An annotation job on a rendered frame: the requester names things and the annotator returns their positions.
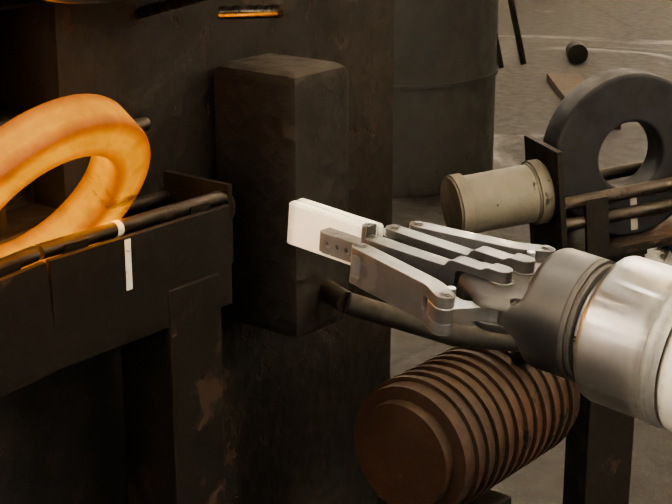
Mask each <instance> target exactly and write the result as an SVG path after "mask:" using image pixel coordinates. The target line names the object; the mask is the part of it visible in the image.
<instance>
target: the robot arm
mask: <svg viewBox="0 0 672 504"><path fill-rule="evenodd" d="M287 242H288V244H291V245H294V246H297V247H300V248H303V249H305V250H308V251H311V252H314V253H317V254H320V255H323V256H325V257H328V258H331V259H334V260H337V261H340V262H342V263H345V264H348V265H350V277H349V282H350V283H351V284H353V285H355V286H357V287H359V288H361V289H363V290H364V291H366V292H368V293H370V294H372V295H374V296H376V297H377V298H379V299H381V300H383V301H385V302H387V303H389V304H390V305H392V306H394V307H396V308H398V309H400V310H402V311H403V312H405V313H407V314H409V315H411V316H413V317H415V318H416V319H418V320H420V321H422V322H423V323H424V324H425V326H426V327H427V328H428V329H429V330H430V331H431V332H432V333H433V334H435V335H438V336H449V335H451V333H452V325H453V323H459V322H473V323H474V324H475V325H476V326H477V327H479V328H481V329H483V330H486V331H489V332H496V333H502V334H510V335H511V336H512V337H513V339H514V340H515V342H516V344H517V346H518V348H519V351H520V353H521V356H522V357H523V359H524V360H525V361H526V362H527V363H528V364H529V365H531V366H532V367H535V368H537V369H540V370H543V371H546V372H548V373H551V374H554V375H556V376H559V377H562V378H565V379H567V380H570V381H573V382H576V384H577V387H578V389H579V391H580V392H581V394H582V395H583V396H584V397H586V398H587V399H588V400H590V401H592V402H595V403H598V404H600V405H603V406H606V407H608V408H611V409H614V410H616V411H619V412H622V413H624V414H627V415H630V416H632V417H635V418H638V419H640V420H643V421H645V422H646V423H647V424H649V425H652V426H654V427H657V428H665V429H667V430H669V431H671V432H672V266H670V265H666V264H663V263H660V262H656V261H653V260H650V259H647V258H643V257H640V256H629V257H625V258H623V259H622V260H620V261H618V262H615V261H612V260H609V259H606V258H602V257H599V256H596V255H593V254H589V253H586V252H583V251H580V250H576V249H573V248H563V249H560V250H557V251H555V250H556V249H555V248H554V247H552V246H549V245H538V244H528V243H519V242H514V241H510V240H505V239H500V238H496V237H491V236H486V235H482V234H477V233H472V232H468V231H463V230H459V229H454V228H449V227H445V226H440V225H435V224H431V223H426V222H422V221H412V222H410V224H409V228H406V227H402V226H400V225H397V224H392V225H387V226H386V228H384V226H383V225H382V223H379V222H376V221H373V220H370V219H367V218H363V217H360V216H357V215H354V214H351V213H348V212H345V211H342V210H339V209H336V208H333V207H330V206H327V205H323V204H320V203H317V202H314V201H311V200H308V199H305V198H301V199H298V200H295V201H292V202H291V203H289V218H288V235H287Z"/></svg>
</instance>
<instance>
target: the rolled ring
mask: <svg viewBox="0 0 672 504"><path fill-rule="evenodd" d="M87 156H91V158H90V162H89V165H88V167H87V170H86V172H85V174H84V176H83V177H82V179H81V181H80V182H79V184H78V185H77V187H76V188H75V189H74V191H73V192H72V193H71V194H70V196H69V197H68V198H67V199H66V200H65V201H64V202H63V203H62V204H61V205H60V206H59V207H58V208H57V209H56V210H55V211H54V212H53V213H52V214H51V215H50V216H49V217H47V218H46V219H45V220H44V221H42V222H41V223H40V224H38V225H37V226H36V227H34V228H33V229H31V230H30V231H28V232H26V233H25V234H23V235H21V236H19V237H17V238H16V239H14V240H11V241H9V242H7V243H4V244H2V245H0V258H2V257H5V256H7V255H10V254H12V253H15V252H17V251H20V250H22V249H25V248H28V247H30V246H35V245H36V244H39V243H42V242H45V241H49V240H52V239H56V238H59V237H62V236H66V235H69V234H72V233H76V232H79V231H83V230H86V229H89V228H93V227H96V226H99V225H103V224H106V223H109V222H111V221H114V220H120V219H121V218H122V217H123V216H124V214H125V213H126V212H127V210H128V209H129V207H130V206H131V204H132V203H133V201H134V200H135V198H136V196H137V195H138V193H139V191H140V189H141V187H142V185H143V183H144V180H145V178H146V175H147V172H148V169H149V164H150V157H151V151H150V145H149V141H148V138H147V136H146V134H145V132H144V131H143V130H142V129H141V127H140V126H139V125H138V124H137V123H136V122H135V121H134V120H133V119H132V118H131V117H130V115H129V114H128V113H127V112H126V111H125V110H124V109H123V108H122V107H121V106H120V105H119V104H118V103H117V102H116V101H114V100H112V99H110V98H108V97H105V96H102V95H98V94H74V95H69V96H64V97H60V98H57V99H54V100H51V101H48V102H45V103H43V104H40V105H38V106H36V107H33V108H31V109H29V110H27V111H25V112H23V113H21V114H20V115H18V116H16V117H14V118H13V119H11V120H9V121H8V122H6V123H5V124H3V125H2V126H0V210H1V209H2V208H3V207H4V206H5V205H6V204H7V203H8V202H9V201H10V200H11V199H12V198H13V197H14V196H15V195H16V194H17V193H18V192H19V191H21V190H22V189H23V188H24V187H25V186H27V185H28V184H29V183H31V182H32V181H33V180H35V179H36V178H38V177H39V176H41V175H42V174H44V173H46V172H47V171H49V170H51V169H53V168H55V167H57V166H59V165H61V164H63V163H66V162H68V161H71V160H74V159H77V158H81V157H87Z"/></svg>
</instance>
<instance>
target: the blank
mask: <svg viewBox="0 0 672 504"><path fill-rule="evenodd" d="M628 122H638V123H639V124H640V125H641V126H642V127H643V129H644V130H645V133H646V135H647V141H648V148H647V153H646V157H645V159H644V162H643V163H642V165H641V167H640V168H639V169H638V171H637V172H636V173H635V174H633V175H632V176H631V177H629V178H628V179H626V180H624V181H620V182H607V181H606V180H605V179H604V178H603V176H602V174H601V172H600V169H599V152H600V149H601V146H602V144H603V142H604V140H605V138H606V137H607V136H608V134H609V133H610V132H611V131H612V130H614V129H615V128H616V127H618V126H619V125H621V124H624V123H628ZM543 142H545V143H547V144H549V145H551V146H552V147H554V148H556V149H558V150H560V151H562V152H563V167H564V187H565V197H569V196H575V195H580V194H585V193H590V192H596V191H601V190H606V189H611V188H617V187H622V186H627V185H632V184H638V183H643V182H648V181H653V180H659V179H664V178H669V177H672V81H670V80H668V79H666V78H664V77H661V76H658V75H655V74H653V73H650V72H647V71H644V70H640V69H634V68H618V69H612V70H607V71H604V72H601V73H598V74H596V75H594V76H592V77H590V78H588V79H586V80H585V81H583V82H582V83H580V84H579V85H578V86H576V87H575V88H574V89H573V90H572V91H571V92H570V93H569V94H568V95H567V96H566V97H565V98H564V99H563V100H562V102H561V103H560V104H559V106H558V107H557V108H556V110H555V112H554V113H553V115H552V117H551V119H550V121H549V124H548V126H547V129H546V132H545V135H544V139H543ZM668 198H672V190H670V191H665V192H660V193H655V194H650V195H645V196H639V197H634V198H629V199H624V200H619V201H613V202H608V210H611V209H616V208H622V207H627V206H632V205H637V204H642V203H647V202H652V201H658V200H663V199H668ZM566 215H568V216H569V217H575V216H580V215H584V207H582V208H577V209H572V210H567V211H566ZM671 215H672V211H669V212H664V213H659V214H654V215H649V216H644V217H638V218H633V219H628V220H623V221H618V222H613V223H609V235H611V236H626V235H633V234H637V233H641V232H644V231H646V230H649V229H651V228H653V227H655V226H657V225H659V224H661V223H662V222H664V221H665V220H666V219H668V218H669V217H670V216H671Z"/></svg>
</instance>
